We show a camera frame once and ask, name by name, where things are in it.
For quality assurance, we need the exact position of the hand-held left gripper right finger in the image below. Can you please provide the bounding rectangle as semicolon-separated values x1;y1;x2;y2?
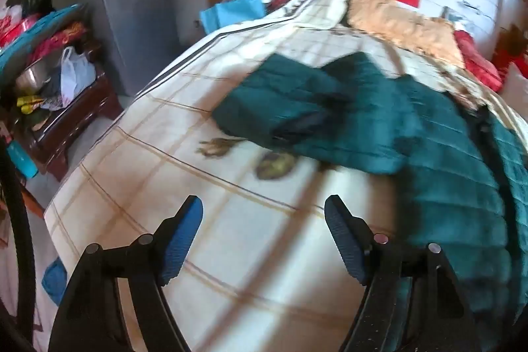
324;194;481;352

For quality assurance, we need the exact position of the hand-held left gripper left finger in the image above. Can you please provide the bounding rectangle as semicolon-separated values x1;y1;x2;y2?
49;195;204;352

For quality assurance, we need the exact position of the dark green puffer jacket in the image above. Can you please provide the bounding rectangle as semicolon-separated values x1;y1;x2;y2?
212;52;528;352

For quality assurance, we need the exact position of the floral checked bed sheet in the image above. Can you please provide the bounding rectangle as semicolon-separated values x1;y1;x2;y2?
43;0;528;352

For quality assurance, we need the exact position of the blue cloth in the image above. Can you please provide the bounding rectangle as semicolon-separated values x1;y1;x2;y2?
41;258;67;305

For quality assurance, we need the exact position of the dark wooden stand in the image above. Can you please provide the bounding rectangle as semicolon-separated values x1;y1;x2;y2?
16;76;124;181

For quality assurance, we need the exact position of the teal bottle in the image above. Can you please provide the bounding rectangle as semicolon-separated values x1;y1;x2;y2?
7;140;39;178

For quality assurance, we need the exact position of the white plastic bag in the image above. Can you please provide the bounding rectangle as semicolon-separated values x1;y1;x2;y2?
60;46;97;99

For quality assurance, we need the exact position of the metal basin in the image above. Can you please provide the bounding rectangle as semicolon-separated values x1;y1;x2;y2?
14;59;62;94

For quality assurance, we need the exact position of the red ruffled pillow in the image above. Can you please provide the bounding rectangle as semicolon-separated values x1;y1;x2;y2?
454;29;503;92

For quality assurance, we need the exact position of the orange fringed pillow cover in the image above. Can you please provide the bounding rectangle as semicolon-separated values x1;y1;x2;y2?
346;0;467;69

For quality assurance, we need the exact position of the white pillow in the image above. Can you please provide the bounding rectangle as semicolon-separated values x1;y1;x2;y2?
501;61;528;117

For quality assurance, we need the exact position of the blue paper bag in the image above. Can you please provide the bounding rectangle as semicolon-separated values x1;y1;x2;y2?
200;0;267;32

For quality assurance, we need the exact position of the grey refrigerator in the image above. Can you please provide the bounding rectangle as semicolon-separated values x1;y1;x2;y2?
94;0;207;97

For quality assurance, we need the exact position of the red cushion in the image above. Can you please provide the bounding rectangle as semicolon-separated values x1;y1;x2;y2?
493;26;528;77

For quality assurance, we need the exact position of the black cable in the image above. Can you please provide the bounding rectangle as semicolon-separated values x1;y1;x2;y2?
0;138;38;352

